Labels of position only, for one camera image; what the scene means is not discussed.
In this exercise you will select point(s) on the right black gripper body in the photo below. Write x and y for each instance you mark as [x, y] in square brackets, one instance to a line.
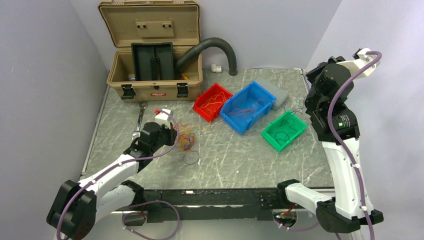
[313, 74]

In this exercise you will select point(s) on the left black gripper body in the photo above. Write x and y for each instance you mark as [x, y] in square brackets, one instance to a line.
[166, 135]

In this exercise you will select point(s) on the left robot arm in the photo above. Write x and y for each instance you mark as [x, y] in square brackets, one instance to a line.
[79, 205]

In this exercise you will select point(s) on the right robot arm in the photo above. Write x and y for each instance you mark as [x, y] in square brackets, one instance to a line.
[337, 129]

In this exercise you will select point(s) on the silver wrench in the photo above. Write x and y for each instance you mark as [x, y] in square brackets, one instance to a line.
[136, 133]

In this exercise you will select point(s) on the red plastic bin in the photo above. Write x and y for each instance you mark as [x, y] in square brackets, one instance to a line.
[209, 104]

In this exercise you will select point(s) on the grey plastic case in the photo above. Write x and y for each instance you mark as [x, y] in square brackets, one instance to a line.
[280, 94]

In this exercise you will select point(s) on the yellow tool in toolbox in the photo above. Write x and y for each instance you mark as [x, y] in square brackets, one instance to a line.
[184, 76]

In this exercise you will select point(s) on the green plastic bin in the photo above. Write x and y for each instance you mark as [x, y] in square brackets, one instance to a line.
[281, 132]

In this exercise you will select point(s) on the blue plastic bin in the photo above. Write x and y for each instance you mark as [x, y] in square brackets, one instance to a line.
[246, 107]

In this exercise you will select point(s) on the black toolbox tray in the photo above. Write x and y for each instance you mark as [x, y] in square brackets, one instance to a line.
[153, 61]

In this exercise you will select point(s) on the white pipe fitting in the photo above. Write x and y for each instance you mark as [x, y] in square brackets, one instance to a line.
[216, 68]

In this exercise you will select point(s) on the tan plastic toolbox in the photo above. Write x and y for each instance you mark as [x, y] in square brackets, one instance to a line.
[151, 36]

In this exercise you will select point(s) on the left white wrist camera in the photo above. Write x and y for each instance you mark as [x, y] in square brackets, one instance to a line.
[163, 117]

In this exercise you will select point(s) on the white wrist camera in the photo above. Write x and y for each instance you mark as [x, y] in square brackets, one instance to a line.
[163, 117]
[361, 59]

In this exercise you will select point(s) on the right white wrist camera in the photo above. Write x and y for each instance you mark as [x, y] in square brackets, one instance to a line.
[361, 59]

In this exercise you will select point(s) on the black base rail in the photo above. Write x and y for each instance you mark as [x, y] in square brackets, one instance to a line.
[261, 204]

